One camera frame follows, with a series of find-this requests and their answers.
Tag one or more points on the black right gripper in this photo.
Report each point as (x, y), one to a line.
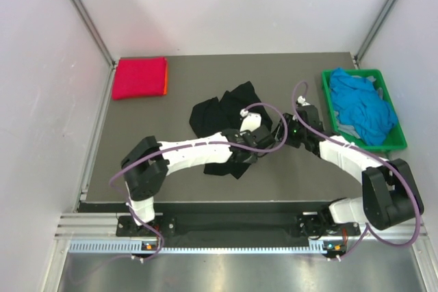
(291, 121)

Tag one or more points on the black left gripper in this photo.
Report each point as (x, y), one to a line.
(253, 158)

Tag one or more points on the black t-shirt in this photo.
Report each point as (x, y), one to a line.
(214, 115)

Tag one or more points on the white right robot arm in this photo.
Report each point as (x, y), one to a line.
(389, 192)

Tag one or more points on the green plastic bin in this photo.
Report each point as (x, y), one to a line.
(360, 109)

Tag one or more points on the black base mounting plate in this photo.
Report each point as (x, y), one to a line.
(292, 224)

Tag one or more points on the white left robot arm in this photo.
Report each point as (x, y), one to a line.
(150, 162)

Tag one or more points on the folded orange t-shirt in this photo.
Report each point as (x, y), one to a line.
(165, 91)

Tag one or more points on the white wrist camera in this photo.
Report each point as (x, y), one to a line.
(250, 121)
(301, 101)

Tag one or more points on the grey slotted cable duct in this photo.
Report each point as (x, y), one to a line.
(82, 246)

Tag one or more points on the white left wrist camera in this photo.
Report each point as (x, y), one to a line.
(250, 121)

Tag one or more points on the folded pink t-shirt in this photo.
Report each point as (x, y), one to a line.
(139, 77)

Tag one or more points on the aluminium frame rail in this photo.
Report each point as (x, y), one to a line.
(89, 225)

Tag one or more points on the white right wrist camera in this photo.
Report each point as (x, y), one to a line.
(301, 101)

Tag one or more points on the blue t-shirt in bin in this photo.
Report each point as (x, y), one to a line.
(362, 110)

